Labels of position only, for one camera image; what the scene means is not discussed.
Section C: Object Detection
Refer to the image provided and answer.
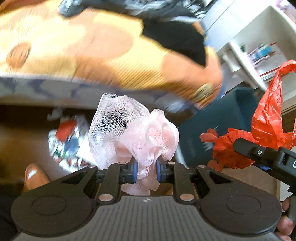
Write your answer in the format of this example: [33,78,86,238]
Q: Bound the red plastic bag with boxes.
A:
[200,60,295,172]

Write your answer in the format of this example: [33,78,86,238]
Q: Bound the pink mesh bath sponge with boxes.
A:
[88,93,180,196]

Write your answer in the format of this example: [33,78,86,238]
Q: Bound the Merry Christmas printed bag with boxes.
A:
[47,108,96,173]

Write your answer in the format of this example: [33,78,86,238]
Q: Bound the dark teal trash bin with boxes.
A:
[174,87,258,168]

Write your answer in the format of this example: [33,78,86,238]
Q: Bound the person's right hand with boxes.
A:
[275,195,295,241]

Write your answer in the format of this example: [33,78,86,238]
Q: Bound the person's foot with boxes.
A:
[23,164,50,192]

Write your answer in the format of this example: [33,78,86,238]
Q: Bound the books on shelf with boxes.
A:
[248,42,287,81]

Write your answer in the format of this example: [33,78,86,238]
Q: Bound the white shelf unit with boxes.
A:
[201,1,295,93]

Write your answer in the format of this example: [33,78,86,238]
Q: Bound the orange patterned bedspread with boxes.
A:
[0,0,224,110]

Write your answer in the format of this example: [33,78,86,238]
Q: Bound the black floral clothing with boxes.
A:
[58,1,215,66]

